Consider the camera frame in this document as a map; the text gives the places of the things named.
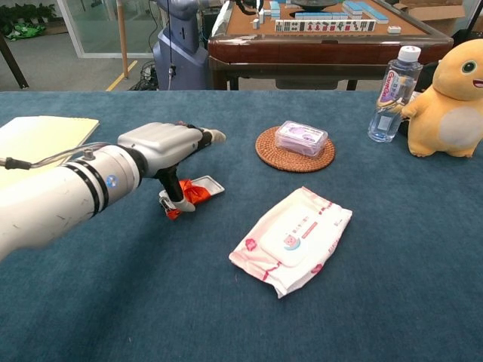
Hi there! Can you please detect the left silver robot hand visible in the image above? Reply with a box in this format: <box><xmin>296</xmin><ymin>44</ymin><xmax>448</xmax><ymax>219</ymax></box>
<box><xmin>117</xmin><ymin>120</ymin><xmax>227</xmax><ymax>213</ymax></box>

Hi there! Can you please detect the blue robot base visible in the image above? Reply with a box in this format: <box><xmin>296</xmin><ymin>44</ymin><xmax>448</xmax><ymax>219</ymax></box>
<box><xmin>152</xmin><ymin>0</ymin><xmax>212</xmax><ymax>91</ymax></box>

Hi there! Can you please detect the round woven rattan coaster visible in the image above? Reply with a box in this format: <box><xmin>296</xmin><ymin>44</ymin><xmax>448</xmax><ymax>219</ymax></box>
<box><xmin>255</xmin><ymin>126</ymin><xmax>337</xmax><ymax>173</ymax></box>

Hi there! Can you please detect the wooden pole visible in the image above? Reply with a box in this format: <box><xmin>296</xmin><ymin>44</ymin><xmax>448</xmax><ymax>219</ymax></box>
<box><xmin>116</xmin><ymin>0</ymin><xmax>130</xmax><ymax>79</ymax></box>

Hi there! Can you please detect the cream paper folder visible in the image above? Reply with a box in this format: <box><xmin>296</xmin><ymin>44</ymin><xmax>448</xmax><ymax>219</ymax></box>
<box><xmin>0</xmin><ymin>115</ymin><xmax>100</xmax><ymax>189</ymax></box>

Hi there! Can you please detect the clear purple plastic box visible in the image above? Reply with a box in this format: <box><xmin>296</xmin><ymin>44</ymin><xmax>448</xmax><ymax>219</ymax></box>
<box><xmin>274</xmin><ymin>120</ymin><xmax>328</xmax><ymax>158</ymax></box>

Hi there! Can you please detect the blue table cloth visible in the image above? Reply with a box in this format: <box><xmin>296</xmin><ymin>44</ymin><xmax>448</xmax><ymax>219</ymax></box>
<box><xmin>0</xmin><ymin>89</ymin><xmax>483</xmax><ymax>362</ymax></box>

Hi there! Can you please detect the white pink wet wipes pack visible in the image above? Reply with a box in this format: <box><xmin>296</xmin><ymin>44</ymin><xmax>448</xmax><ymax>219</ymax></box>
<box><xmin>228</xmin><ymin>186</ymin><xmax>354</xmax><ymax>299</ymax></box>

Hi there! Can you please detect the brown mahjong table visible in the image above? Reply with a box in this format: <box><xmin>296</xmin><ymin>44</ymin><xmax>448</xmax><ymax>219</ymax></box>
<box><xmin>207</xmin><ymin>0</ymin><xmax>454</xmax><ymax>91</ymax></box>

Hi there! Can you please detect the green plant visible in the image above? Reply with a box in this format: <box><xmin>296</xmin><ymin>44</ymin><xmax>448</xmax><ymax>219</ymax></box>
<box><xmin>0</xmin><ymin>3</ymin><xmax>57</xmax><ymax>41</ymax></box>

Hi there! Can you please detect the row of face-up mahjong tiles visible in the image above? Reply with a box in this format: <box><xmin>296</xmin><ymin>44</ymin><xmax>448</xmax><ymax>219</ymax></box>
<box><xmin>274</xmin><ymin>19</ymin><xmax>377</xmax><ymax>33</ymax></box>

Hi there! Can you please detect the clear plastic water bottle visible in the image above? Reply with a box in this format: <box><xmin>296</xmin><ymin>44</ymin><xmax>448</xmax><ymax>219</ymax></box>
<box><xmin>368</xmin><ymin>45</ymin><xmax>423</xmax><ymax>143</ymax></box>

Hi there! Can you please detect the yellow plush toy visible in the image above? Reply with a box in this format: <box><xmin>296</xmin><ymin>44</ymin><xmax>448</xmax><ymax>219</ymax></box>
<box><xmin>400</xmin><ymin>37</ymin><xmax>483</xmax><ymax>158</ymax></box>

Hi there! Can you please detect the cardboard box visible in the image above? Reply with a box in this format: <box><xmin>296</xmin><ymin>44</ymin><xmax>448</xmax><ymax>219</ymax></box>
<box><xmin>392</xmin><ymin>0</ymin><xmax>467</xmax><ymax>28</ymax></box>

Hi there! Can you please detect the black cable bundle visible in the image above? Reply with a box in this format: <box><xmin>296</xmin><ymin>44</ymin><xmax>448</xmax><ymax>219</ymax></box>
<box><xmin>129</xmin><ymin>60</ymin><xmax>160</xmax><ymax>91</ymax></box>

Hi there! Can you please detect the blue backed mahjong tile wall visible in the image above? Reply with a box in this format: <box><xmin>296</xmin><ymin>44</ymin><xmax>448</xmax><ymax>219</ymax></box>
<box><xmin>341</xmin><ymin>0</ymin><xmax>389</xmax><ymax>25</ymax></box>
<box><xmin>294</xmin><ymin>11</ymin><xmax>350</xmax><ymax>21</ymax></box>

